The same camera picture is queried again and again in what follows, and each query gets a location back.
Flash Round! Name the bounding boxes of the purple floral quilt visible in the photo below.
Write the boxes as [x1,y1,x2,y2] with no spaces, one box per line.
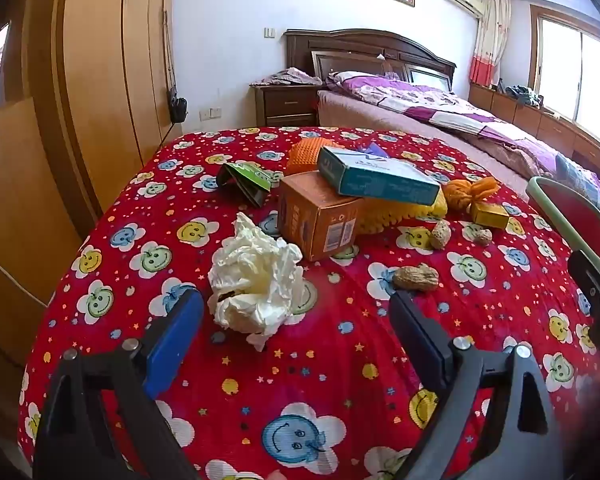
[326,71,566,171]

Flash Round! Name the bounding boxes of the small yellow box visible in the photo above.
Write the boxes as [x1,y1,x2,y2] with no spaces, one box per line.
[470,202,511,231]

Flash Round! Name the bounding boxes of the pink ruffled bedsheet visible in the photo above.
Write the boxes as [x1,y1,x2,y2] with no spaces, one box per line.
[455,132,551,196]

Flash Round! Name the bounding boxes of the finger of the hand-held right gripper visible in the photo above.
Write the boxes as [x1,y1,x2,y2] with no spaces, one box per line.
[567,249,600,331]

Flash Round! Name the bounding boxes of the red smiley flower blanket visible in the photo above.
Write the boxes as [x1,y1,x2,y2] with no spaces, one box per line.
[17,126,600,480]

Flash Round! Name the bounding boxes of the teal cardboard box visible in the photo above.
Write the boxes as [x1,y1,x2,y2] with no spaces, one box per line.
[316,146,441,207]

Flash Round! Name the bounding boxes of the orange mesh net ball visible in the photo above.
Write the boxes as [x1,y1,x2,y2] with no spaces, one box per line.
[442,177,502,211]

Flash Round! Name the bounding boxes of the blue plaid cloth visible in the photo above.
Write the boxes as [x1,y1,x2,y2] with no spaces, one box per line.
[555,152,600,221]

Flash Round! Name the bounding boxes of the white tissue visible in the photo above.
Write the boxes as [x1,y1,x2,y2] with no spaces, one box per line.
[207,211,306,352]

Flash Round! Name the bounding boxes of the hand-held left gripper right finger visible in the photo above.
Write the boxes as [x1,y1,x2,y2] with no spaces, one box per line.
[389,290,571,480]

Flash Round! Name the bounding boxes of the light wooden wardrobe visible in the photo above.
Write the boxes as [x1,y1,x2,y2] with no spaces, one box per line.
[0,0,181,361]

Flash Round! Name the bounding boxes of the yellow knitted cloth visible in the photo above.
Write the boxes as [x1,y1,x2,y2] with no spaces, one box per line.
[355,190,448,236]

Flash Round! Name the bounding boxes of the floral curtain with red hem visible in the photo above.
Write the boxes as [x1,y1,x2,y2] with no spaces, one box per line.
[469,0,512,88]

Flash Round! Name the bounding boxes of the pink patterned cloth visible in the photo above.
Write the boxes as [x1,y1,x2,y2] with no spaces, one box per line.
[250,67,323,87]

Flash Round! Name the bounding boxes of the window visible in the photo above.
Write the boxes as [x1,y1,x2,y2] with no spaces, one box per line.
[530,5,600,151]

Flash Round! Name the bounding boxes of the orange cardboard box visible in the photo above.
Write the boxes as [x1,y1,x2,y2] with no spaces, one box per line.
[277,171,366,262]

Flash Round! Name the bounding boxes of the purple wrapper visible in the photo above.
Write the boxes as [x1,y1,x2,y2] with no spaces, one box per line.
[357,142,391,161]

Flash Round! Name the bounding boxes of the white cable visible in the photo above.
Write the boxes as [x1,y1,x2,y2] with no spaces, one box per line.
[0,247,48,308]

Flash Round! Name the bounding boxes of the green foil packet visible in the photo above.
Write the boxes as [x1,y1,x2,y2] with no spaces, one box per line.
[216,161,285,208]

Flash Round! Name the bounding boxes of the pile of dark clothes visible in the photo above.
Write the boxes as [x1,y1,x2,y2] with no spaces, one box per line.
[505,84,543,107]

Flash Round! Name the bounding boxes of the peanut shell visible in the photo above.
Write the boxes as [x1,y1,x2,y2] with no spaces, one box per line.
[392,263,440,292]

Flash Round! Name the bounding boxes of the bed with pink mattress cover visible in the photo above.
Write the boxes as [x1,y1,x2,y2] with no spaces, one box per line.
[316,70,600,226]

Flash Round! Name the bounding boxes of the wooden window cabinets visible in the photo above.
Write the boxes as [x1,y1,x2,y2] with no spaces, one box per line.
[467,82,600,171]

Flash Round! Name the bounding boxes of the dark wooden nightstand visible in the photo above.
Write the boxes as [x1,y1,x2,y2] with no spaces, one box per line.
[250,84,322,128]

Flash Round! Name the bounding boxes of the black hanging device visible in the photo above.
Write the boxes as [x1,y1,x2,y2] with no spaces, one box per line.
[167,85,188,123]

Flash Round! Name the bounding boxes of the dark wooden headboard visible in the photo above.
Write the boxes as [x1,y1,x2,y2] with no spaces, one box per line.
[283,29,457,92]

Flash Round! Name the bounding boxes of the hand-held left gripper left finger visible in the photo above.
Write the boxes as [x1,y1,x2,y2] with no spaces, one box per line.
[32,287,206,480]

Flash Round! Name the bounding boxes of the red bin with green rim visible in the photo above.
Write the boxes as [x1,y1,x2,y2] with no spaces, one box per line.
[526,176,600,267]

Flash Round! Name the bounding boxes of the orange knitted cloth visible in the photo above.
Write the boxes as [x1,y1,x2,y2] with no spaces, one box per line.
[286,139,343,176]

